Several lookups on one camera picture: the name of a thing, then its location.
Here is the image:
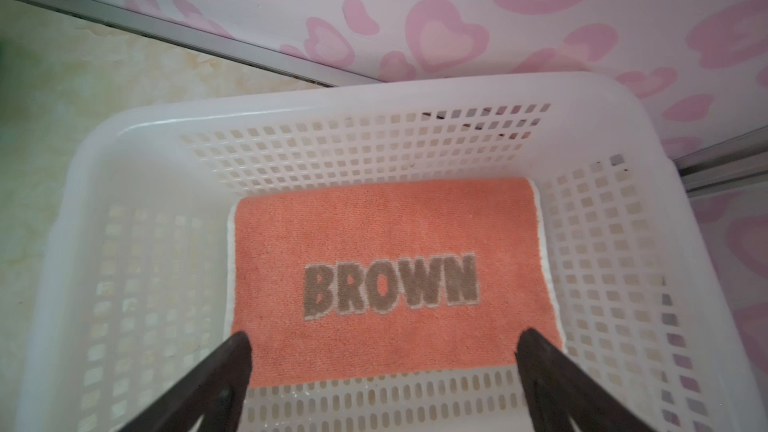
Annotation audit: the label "white plastic basket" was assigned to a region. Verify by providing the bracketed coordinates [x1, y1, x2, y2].
[16, 72, 767, 431]

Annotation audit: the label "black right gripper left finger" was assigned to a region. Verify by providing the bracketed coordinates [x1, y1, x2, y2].
[122, 331, 252, 431]

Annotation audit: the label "red brown bear towel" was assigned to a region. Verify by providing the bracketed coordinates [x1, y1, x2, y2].
[225, 178, 564, 388]

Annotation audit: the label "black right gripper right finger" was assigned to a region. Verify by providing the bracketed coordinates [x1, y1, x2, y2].
[515, 328, 651, 431]

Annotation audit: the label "aluminium frame post right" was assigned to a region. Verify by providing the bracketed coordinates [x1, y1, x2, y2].
[674, 127, 767, 198]

